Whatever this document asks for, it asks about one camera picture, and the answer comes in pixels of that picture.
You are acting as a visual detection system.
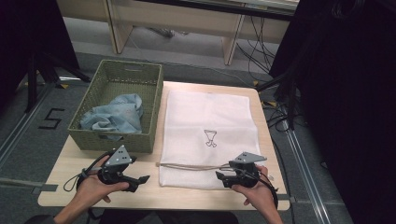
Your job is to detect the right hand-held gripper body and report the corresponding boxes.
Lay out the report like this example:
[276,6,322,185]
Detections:
[228,151,268,189]

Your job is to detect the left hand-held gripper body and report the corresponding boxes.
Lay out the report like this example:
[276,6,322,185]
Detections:
[97,144,138,187]

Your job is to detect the beige drawstring cord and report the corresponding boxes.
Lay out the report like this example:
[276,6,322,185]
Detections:
[155,161,233,172]

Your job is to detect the white mesh laundry bag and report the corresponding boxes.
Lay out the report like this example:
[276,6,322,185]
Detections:
[158,90,268,190]

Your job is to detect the person's right hand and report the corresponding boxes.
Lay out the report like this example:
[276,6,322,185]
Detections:
[231,164,278,216]

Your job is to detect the person's left hand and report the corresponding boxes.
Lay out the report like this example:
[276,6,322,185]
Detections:
[74,154,131,209]

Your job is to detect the person's dark lap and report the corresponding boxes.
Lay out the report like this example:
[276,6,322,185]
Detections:
[87,208,241,224]

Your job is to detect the light blue cloth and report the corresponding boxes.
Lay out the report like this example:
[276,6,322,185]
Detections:
[79,93,145,141]

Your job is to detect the green woven basket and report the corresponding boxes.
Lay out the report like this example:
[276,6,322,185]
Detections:
[67,59,164,154]

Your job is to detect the black tripod stand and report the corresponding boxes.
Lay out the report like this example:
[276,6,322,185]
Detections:
[23,50,92,114]
[255,66,300,131]

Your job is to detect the black curtain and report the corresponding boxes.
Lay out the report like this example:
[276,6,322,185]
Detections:
[269,0,396,224]
[0,0,80,108]

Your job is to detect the grey power strip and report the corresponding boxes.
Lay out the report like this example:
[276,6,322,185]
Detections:
[148,27,190,39]

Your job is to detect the light wooden desk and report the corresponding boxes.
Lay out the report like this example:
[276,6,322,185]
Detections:
[55,0,301,66]

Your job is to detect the black looped gripper cable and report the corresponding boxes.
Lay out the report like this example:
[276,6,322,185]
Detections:
[63,150,117,193]

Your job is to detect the metal floor rail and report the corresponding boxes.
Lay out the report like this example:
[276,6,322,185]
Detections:
[0,81,59,167]
[279,119,332,224]

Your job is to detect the black floor cables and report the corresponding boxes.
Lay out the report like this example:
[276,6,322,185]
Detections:
[261,98,297,133]

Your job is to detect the black hanging cables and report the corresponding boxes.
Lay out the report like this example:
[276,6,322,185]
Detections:
[234,14,275,82]

